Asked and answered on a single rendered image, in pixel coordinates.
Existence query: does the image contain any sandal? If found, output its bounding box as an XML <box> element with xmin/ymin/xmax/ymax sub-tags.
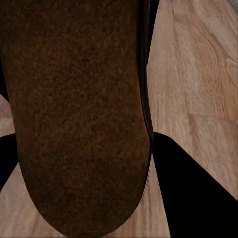
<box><xmin>0</xmin><ymin>0</ymin><xmax>160</xmax><ymax>238</ymax></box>

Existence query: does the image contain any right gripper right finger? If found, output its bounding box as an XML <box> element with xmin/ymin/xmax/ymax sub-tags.
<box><xmin>152</xmin><ymin>132</ymin><xmax>238</xmax><ymax>238</ymax></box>

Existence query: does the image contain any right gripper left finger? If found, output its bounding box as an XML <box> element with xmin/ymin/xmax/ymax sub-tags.
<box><xmin>0</xmin><ymin>134</ymin><xmax>18</xmax><ymax>191</ymax></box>

